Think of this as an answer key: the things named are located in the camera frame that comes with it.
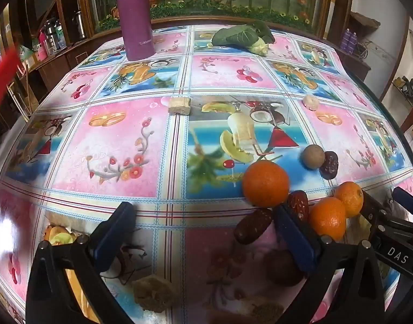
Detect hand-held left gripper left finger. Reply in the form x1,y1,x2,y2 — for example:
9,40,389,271
26,202,137,324

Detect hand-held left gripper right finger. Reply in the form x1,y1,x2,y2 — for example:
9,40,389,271
274,204,386,324

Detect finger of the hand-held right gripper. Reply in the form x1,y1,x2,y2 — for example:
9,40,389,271
361,191,398,245
391,187,413,235

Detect small orange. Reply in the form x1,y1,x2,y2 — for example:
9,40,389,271
308,196,347,241
334,181,364,217

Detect large orange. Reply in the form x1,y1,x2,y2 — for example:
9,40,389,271
242,160,291,208

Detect red gift box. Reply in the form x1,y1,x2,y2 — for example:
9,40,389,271
0,45,21,124

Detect dark red date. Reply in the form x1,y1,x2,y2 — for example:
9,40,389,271
264,248,305,287

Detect brown crumbly lump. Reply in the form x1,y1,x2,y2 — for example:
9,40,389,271
132,275,175,313

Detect brown round longan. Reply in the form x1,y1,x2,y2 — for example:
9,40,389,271
301,144,326,169

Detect fruit print tablecloth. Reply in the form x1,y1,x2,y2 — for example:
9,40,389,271
0,23,413,324

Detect dark shoes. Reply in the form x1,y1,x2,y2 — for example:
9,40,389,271
394,76,413,100

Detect peeled pale longan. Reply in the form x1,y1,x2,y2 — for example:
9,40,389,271
303,94,319,111

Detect beige cake cube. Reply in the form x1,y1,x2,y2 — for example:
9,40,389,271
168,97,192,115

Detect wooden side cabinet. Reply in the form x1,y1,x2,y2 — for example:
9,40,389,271
11,37,104,115

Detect pink container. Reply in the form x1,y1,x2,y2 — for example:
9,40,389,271
37,32,49,60

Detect metal flasks on sideboard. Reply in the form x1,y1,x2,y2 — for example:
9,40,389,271
44,18,64,53

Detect green bok choy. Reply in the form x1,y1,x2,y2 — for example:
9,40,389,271
211,20,276,56

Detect steel flask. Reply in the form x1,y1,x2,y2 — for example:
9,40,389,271
73,10,88,40

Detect purple thermos bottle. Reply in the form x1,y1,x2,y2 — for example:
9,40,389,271
115,0,155,60

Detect wooden wall shelf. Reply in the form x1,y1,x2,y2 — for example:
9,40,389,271
349,11,381,33

